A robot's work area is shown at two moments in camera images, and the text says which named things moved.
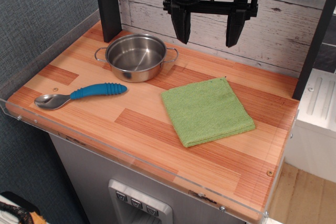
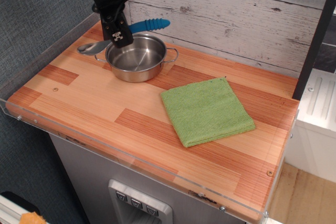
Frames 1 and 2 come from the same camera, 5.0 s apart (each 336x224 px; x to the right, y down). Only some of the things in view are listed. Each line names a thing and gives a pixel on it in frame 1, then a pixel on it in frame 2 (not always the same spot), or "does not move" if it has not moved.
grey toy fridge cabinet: x=87 y=173 does not move
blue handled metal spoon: x=49 y=102 -> x=90 y=48
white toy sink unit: x=312 y=146 does not move
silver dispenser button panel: x=129 y=205 does not move
